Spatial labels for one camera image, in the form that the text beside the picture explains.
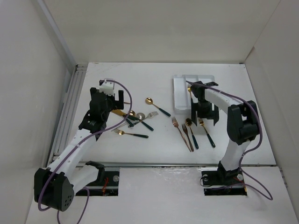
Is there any silver fork green handle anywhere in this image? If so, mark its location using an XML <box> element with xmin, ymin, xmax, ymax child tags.
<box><xmin>135</xmin><ymin>112</ymin><xmax>158</xmax><ymax>131</ymax></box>

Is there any white three-compartment tray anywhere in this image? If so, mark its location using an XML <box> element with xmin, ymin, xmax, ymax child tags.
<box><xmin>173</xmin><ymin>75</ymin><xmax>215</xmax><ymax>115</ymax></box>

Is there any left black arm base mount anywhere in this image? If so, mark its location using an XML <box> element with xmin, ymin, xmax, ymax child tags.
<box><xmin>86</xmin><ymin>161</ymin><xmax>120</xmax><ymax>196</ymax></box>

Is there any aluminium rail frame left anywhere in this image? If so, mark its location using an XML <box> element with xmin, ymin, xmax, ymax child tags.
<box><xmin>46</xmin><ymin>64</ymin><xmax>88</xmax><ymax>165</ymax></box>

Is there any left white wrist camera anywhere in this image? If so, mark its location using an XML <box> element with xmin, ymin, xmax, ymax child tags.
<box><xmin>99</xmin><ymin>79</ymin><xmax>115</xmax><ymax>96</ymax></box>

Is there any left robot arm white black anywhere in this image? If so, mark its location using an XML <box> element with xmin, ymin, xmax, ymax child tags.
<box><xmin>34</xmin><ymin>88</ymin><xmax>124</xmax><ymax>211</ymax></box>

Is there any copper fork all metal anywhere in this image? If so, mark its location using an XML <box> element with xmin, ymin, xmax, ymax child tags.
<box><xmin>171</xmin><ymin>117</ymin><xmax>192</xmax><ymax>152</ymax></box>

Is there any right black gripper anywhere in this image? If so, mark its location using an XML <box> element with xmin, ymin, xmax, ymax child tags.
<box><xmin>192</xmin><ymin>99</ymin><xmax>219</xmax><ymax>124</ymax></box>

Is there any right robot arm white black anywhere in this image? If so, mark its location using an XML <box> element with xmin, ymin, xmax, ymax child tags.
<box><xmin>189</xmin><ymin>81</ymin><xmax>262</xmax><ymax>186</ymax></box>

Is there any gold spoon green handle pile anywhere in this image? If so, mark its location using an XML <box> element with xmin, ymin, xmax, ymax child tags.
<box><xmin>128</xmin><ymin>110</ymin><xmax>137</xmax><ymax>121</ymax></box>

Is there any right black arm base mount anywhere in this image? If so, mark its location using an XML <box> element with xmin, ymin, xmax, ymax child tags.
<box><xmin>201</xmin><ymin>162</ymin><xmax>247</xmax><ymax>196</ymax></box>

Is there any silver spoon long handle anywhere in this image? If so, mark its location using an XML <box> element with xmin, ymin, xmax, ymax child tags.
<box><xmin>114</xmin><ymin>113</ymin><xmax>140</xmax><ymax>130</ymax></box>

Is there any dark brown wooden fork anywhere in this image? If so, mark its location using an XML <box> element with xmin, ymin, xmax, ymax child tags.
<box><xmin>182</xmin><ymin>124</ymin><xmax>194</xmax><ymax>152</ymax></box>

